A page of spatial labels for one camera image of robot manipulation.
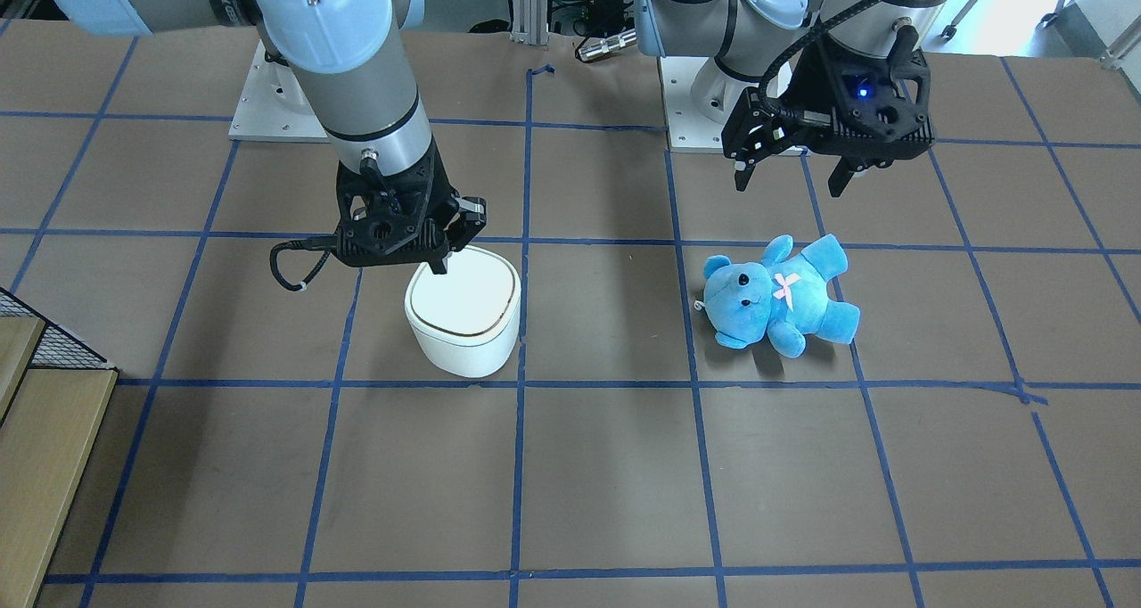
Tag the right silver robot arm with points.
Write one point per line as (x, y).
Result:
(319, 35)

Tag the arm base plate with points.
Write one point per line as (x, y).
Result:
(276, 100)
(698, 98)

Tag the white lidded trash can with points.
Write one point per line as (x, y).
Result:
(466, 320)

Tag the blue teddy bear plush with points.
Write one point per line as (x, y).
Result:
(782, 297)

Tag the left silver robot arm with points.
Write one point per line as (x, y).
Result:
(761, 40)

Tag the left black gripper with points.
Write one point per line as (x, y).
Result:
(814, 87)

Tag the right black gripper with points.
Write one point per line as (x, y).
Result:
(470, 215)

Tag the aluminium frame post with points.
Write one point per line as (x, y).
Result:
(529, 22)

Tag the silver cylindrical connector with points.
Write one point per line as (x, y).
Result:
(594, 49)

